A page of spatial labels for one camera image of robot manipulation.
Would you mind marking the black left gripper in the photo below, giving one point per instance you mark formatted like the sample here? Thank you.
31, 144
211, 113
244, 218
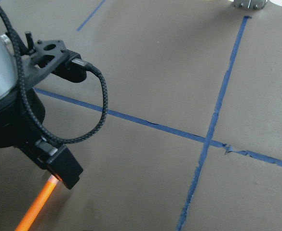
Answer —
17, 130

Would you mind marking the orange marker pen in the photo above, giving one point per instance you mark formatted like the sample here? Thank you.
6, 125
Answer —
33, 211

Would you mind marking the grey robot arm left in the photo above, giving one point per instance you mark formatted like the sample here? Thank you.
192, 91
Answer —
8, 82

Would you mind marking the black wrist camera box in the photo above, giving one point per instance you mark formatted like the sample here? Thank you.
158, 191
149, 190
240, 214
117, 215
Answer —
50, 57

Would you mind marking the aluminium camera post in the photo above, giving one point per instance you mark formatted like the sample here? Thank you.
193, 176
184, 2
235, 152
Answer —
250, 4

